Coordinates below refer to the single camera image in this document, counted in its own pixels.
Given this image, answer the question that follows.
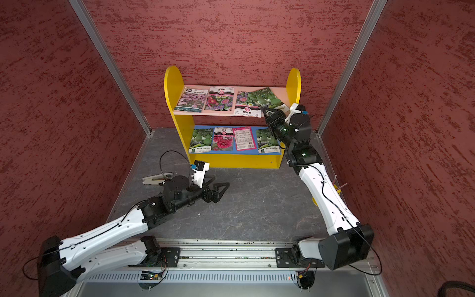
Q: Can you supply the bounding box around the aluminium corner post left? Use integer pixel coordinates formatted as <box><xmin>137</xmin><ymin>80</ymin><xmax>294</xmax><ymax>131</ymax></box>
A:
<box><xmin>68</xmin><ymin>0</ymin><xmax>152</xmax><ymax>137</ymax></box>

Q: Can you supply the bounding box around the green gourd seed bag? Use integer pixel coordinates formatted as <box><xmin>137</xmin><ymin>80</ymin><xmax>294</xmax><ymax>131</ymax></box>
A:
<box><xmin>247</xmin><ymin>87</ymin><xmax>289</xmax><ymax>113</ymax></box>

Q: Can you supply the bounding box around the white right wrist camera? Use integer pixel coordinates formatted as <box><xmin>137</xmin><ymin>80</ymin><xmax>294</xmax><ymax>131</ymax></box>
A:
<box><xmin>285</xmin><ymin>103</ymin><xmax>308</xmax><ymax>124</ymax></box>

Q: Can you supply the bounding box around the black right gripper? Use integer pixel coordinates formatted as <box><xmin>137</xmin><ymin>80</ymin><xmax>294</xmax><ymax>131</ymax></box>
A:
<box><xmin>263</xmin><ymin>106</ymin><xmax>296</xmax><ymax>147</ymax></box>

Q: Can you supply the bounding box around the pink flower seed bag top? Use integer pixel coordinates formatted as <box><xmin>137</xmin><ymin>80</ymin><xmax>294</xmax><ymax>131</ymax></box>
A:
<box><xmin>204</xmin><ymin>87</ymin><xmax>235</xmax><ymax>111</ymax></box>

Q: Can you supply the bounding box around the green seed bag lower left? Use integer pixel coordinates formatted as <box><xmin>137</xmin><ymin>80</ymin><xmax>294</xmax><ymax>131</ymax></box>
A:
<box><xmin>188</xmin><ymin>128</ymin><xmax>214</xmax><ymax>153</ymax></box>

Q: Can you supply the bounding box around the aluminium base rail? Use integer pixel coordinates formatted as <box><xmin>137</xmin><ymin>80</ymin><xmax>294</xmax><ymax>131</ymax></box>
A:
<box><xmin>69</xmin><ymin>239</ymin><xmax>388</xmax><ymax>297</ymax></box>

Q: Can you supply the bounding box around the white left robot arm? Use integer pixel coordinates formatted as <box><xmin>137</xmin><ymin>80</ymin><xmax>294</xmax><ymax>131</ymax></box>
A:
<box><xmin>37</xmin><ymin>176</ymin><xmax>230</xmax><ymax>297</ymax></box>

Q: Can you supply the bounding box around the aster seed bag top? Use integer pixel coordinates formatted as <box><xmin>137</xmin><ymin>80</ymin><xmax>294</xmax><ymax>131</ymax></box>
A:
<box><xmin>233</xmin><ymin>91</ymin><xmax>262</xmax><ymax>118</ymax></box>

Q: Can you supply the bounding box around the purple flower seed bag top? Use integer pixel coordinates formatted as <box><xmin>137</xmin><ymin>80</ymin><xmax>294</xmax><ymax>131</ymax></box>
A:
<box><xmin>174</xmin><ymin>88</ymin><xmax>209</xmax><ymax>113</ymax></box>

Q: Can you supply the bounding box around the aluminium corner post right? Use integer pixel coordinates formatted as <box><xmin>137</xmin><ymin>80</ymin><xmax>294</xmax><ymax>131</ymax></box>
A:
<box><xmin>317</xmin><ymin>0</ymin><xmax>387</xmax><ymax>138</ymax></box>

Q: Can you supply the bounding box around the white stapler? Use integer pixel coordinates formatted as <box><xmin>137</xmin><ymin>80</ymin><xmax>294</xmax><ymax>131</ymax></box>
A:
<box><xmin>142</xmin><ymin>172</ymin><xmax>173</xmax><ymax>186</ymax></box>

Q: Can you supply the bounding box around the yellow shelf unit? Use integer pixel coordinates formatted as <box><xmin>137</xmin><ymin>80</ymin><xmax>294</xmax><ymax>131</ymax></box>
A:
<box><xmin>164</xmin><ymin>66</ymin><xmax>302</xmax><ymax>169</ymax></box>

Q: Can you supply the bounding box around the pink back-side seed bag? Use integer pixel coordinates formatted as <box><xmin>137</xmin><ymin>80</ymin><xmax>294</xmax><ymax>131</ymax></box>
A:
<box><xmin>233</xmin><ymin>126</ymin><xmax>257</xmax><ymax>152</ymax></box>

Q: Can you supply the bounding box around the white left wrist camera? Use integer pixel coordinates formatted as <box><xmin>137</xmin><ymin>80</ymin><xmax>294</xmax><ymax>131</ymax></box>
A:
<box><xmin>191</xmin><ymin>160</ymin><xmax>210</xmax><ymax>188</ymax></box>

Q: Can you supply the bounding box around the pink flower seed bag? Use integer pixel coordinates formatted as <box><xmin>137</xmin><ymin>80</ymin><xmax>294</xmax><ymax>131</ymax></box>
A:
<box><xmin>204</xmin><ymin>87</ymin><xmax>235</xmax><ymax>111</ymax></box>
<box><xmin>212</xmin><ymin>127</ymin><xmax>234</xmax><ymax>152</ymax></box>

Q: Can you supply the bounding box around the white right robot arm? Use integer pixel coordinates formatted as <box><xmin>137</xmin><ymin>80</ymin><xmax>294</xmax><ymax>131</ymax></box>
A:
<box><xmin>263</xmin><ymin>104</ymin><xmax>374</xmax><ymax>270</ymax></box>

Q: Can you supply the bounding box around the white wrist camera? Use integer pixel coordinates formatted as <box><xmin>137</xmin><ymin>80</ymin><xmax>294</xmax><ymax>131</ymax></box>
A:
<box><xmin>191</xmin><ymin>160</ymin><xmax>210</xmax><ymax>188</ymax></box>
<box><xmin>285</xmin><ymin>103</ymin><xmax>308</xmax><ymax>124</ymax></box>

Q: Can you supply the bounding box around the green seed bag lower right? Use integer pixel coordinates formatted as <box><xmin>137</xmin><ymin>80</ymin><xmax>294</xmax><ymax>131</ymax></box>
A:
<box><xmin>256</xmin><ymin>128</ymin><xmax>281</xmax><ymax>154</ymax></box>

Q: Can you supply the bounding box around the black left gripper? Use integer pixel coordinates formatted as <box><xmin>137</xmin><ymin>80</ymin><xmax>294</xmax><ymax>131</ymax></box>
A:
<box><xmin>171</xmin><ymin>174</ymin><xmax>230</xmax><ymax>212</ymax></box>

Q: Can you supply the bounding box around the aluminium corner post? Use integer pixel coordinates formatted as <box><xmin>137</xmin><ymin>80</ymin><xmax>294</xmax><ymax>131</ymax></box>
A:
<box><xmin>317</xmin><ymin>0</ymin><xmax>387</xmax><ymax>138</ymax></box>
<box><xmin>68</xmin><ymin>0</ymin><xmax>152</xmax><ymax>137</ymax></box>

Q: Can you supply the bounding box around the pink flower seed bag lower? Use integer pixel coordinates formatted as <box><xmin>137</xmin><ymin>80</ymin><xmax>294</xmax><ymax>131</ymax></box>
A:
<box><xmin>212</xmin><ymin>127</ymin><xmax>234</xmax><ymax>152</ymax></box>

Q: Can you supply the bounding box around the yellow pen cup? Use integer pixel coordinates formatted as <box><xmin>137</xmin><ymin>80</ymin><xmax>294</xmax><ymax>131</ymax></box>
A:
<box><xmin>311</xmin><ymin>183</ymin><xmax>342</xmax><ymax>207</ymax></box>

